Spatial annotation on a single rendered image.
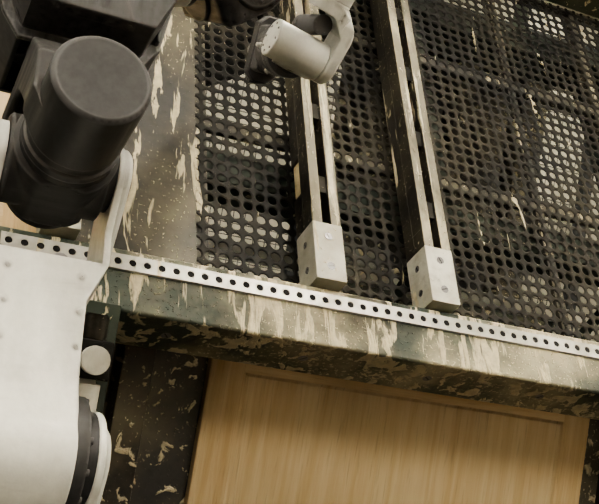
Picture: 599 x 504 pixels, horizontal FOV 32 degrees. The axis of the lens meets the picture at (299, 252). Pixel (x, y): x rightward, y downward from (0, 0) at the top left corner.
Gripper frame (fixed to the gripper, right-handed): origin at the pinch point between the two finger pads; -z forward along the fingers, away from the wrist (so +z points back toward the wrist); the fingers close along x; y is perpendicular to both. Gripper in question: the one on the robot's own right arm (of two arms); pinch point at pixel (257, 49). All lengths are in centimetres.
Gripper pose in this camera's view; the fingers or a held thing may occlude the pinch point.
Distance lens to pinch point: 200.5
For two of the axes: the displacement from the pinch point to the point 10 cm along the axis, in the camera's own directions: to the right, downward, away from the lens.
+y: -9.0, -1.9, -4.0
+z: 3.6, 2.0, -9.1
